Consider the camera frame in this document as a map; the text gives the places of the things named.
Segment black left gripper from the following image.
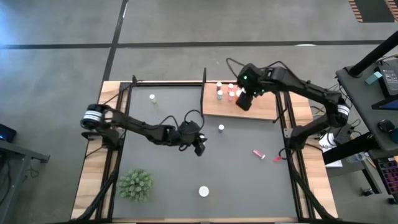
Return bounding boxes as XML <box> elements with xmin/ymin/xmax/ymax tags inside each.
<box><xmin>180</xmin><ymin>120</ymin><xmax>207</xmax><ymax>157</ymax></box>

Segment white paper sheet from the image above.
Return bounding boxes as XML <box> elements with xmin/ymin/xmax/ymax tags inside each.
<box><xmin>318</xmin><ymin>133</ymin><xmax>343</xmax><ymax>168</ymax></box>

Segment dark grey side desk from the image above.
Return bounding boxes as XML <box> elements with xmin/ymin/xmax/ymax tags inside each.
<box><xmin>335</xmin><ymin>52</ymin><xmax>398</xmax><ymax>160</ymax></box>

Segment orange striped floor mat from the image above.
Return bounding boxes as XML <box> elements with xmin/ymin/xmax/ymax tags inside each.
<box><xmin>348</xmin><ymin>0</ymin><xmax>398</xmax><ymax>24</ymax></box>

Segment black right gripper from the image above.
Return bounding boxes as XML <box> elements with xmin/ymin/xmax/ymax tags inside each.
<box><xmin>236</xmin><ymin>63</ymin><xmax>271</xmax><ymax>111</ymax></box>

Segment wooden shelf board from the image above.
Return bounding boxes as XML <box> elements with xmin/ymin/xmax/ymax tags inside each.
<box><xmin>201</xmin><ymin>82</ymin><xmax>279</xmax><ymax>121</ymax></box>

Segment black computer mouse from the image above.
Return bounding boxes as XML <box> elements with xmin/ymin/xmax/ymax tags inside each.
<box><xmin>377</xmin><ymin>119</ymin><xmax>396</xmax><ymax>133</ymax></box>

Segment black labelled box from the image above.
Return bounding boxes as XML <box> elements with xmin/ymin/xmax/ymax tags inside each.
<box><xmin>377</xmin><ymin>60</ymin><xmax>398</xmax><ymax>98</ymax></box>

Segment backlit keyboard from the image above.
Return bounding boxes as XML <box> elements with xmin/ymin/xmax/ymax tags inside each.
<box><xmin>376</xmin><ymin>157</ymin><xmax>398</xmax><ymax>196</ymax></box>

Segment black slanted pole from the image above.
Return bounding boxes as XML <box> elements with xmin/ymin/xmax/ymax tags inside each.
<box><xmin>347</xmin><ymin>30</ymin><xmax>398</xmax><ymax>77</ymax></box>

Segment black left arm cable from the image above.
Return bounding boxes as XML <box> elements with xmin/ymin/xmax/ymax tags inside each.
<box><xmin>160</xmin><ymin>108</ymin><xmax>206</xmax><ymax>129</ymax></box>

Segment black shelf end frame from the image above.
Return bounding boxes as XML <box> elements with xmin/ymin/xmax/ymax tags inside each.
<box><xmin>200</xmin><ymin>67</ymin><xmax>208</xmax><ymax>117</ymax></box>
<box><xmin>272</xmin><ymin>90</ymin><xmax>280</xmax><ymax>124</ymax></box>

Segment grey desk with black legs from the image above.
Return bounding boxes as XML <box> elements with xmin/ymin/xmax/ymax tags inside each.
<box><xmin>0</xmin><ymin>139</ymin><xmax>50</xmax><ymax>224</ymax></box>

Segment black device with blue light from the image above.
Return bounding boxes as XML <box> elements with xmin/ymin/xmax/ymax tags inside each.
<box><xmin>0</xmin><ymin>123</ymin><xmax>17</xmax><ymax>144</ymax></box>

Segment green artificial potted plant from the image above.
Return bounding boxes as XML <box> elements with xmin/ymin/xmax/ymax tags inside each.
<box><xmin>118</xmin><ymin>169</ymin><xmax>154</xmax><ymax>203</ymax></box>

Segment small teal box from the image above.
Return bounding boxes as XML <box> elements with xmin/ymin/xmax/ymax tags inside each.
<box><xmin>364</xmin><ymin>71</ymin><xmax>383</xmax><ymax>86</ymax></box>

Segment black tablet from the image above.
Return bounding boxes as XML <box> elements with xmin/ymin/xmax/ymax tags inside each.
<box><xmin>371</xmin><ymin>96</ymin><xmax>398</xmax><ymax>111</ymax></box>

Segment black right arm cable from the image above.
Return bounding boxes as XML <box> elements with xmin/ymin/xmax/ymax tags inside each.
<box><xmin>225</xmin><ymin>57</ymin><xmax>246</xmax><ymax>78</ymax></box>

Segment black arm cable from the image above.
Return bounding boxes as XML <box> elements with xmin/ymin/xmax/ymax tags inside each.
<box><xmin>225</xmin><ymin>57</ymin><xmax>246</xmax><ymax>78</ymax></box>
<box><xmin>160</xmin><ymin>108</ymin><xmax>206</xmax><ymax>129</ymax></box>

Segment black metal rig frame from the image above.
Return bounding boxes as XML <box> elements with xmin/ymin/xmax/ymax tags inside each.
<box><xmin>70</xmin><ymin>70</ymin><xmax>340</xmax><ymax>224</ymax></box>

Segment clear plastic water bottle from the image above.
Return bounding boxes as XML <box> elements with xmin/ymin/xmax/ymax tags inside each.
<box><xmin>345</xmin><ymin>152</ymin><xmax>368</xmax><ymax>164</ymax></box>

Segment black desk crossbeam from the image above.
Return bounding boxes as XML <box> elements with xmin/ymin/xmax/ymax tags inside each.
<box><xmin>322</xmin><ymin>133</ymin><xmax>379</xmax><ymax>166</ymax></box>

